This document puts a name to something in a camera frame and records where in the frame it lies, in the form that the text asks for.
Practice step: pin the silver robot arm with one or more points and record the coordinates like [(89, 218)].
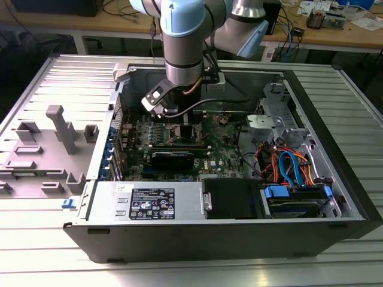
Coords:
[(182, 48)]

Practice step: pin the CPU socket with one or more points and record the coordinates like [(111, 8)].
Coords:
[(173, 132)]

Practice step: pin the green RAM stick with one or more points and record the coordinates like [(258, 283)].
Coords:
[(179, 148)]

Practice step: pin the black graphics card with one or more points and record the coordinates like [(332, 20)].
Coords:
[(172, 161)]

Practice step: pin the green motherboard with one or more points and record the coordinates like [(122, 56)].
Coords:
[(221, 146)]

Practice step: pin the wooden desk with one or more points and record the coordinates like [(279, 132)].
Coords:
[(125, 25)]

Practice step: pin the silver metal drive cage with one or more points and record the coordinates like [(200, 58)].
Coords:
[(263, 121)]

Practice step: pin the black upright box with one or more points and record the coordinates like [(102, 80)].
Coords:
[(273, 15)]

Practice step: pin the silver power supply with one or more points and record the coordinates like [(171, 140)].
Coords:
[(107, 206)]

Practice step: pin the small black device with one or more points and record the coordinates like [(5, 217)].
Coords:
[(298, 31)]

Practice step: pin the grey part rack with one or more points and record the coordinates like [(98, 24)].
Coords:
[(45, 161)]

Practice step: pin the large black device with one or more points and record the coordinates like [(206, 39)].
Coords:
[(60, 7)]

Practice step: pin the black PC case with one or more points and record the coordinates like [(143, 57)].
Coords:
[(209, 242)]

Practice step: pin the blue plastic clip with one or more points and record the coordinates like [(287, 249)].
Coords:
[(68, 204)]

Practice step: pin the hard disk in blue carrier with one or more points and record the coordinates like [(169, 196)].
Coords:
[(287, 206)]

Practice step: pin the small transformer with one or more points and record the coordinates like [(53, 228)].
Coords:
[(317, 18)]

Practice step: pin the white papers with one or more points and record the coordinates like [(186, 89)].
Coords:
[(366, 23)]

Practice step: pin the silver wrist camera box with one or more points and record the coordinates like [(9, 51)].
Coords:
[(216, 82), (154, 100)]

